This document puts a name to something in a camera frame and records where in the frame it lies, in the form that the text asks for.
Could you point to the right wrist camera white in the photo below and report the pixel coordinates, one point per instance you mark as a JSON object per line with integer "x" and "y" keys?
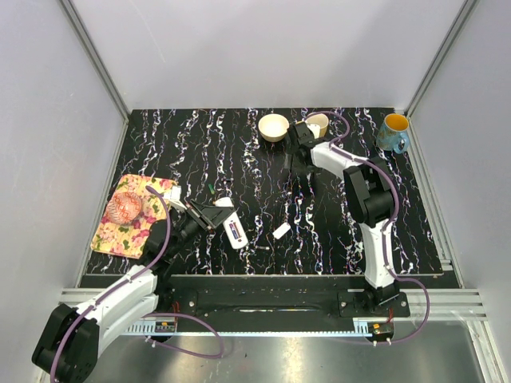
{"x": 315, "y": 129}

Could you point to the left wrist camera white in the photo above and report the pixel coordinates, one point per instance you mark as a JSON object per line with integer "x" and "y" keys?
{"x": 173, "y": 197}

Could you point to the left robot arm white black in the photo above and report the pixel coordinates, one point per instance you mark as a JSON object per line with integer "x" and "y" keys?
{"x": 74, "y": 337}

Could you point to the white battery cover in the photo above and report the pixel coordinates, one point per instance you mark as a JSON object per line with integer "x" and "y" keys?
{"x": 279, "y": 232}

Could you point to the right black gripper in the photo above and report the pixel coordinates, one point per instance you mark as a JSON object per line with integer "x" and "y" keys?
{"x": 298, "y": 151}

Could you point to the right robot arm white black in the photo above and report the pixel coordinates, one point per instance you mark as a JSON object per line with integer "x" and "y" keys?
{"x": 371, "y": 199}

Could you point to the blue purple battery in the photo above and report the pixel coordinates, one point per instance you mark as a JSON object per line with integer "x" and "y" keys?
{"x": 237, "y": 233}

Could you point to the red patterned glass bowl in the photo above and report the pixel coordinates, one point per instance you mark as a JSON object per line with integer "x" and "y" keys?
{"x": 123, "y": 208}

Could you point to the white remote control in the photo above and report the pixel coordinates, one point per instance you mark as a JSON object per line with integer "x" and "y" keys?
{"x": 227, "y": 202}

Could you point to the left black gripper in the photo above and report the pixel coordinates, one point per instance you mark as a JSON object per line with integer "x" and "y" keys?
{"x": 198, "y": 215}

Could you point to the yellow mug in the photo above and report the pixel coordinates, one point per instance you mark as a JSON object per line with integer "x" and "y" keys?
{"x": 320, "y": 119}

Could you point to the cream ceramic bowl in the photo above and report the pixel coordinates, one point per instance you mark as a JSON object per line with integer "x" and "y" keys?
{"x": 273, "y": 127}

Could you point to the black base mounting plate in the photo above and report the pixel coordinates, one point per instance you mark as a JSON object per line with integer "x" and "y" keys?
{"x": 338, "y": 304}

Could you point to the blue floral mug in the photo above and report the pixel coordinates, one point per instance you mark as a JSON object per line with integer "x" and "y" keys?
{"x": 393, "y": 134}

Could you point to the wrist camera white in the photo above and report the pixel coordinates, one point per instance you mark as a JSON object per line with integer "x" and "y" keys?
{"x": 173, "y": 197}
{"x": 315, "y": 129}

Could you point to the floral rectangular tray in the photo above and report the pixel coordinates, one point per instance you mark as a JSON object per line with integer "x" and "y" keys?
{"x": 129, "y": 240}

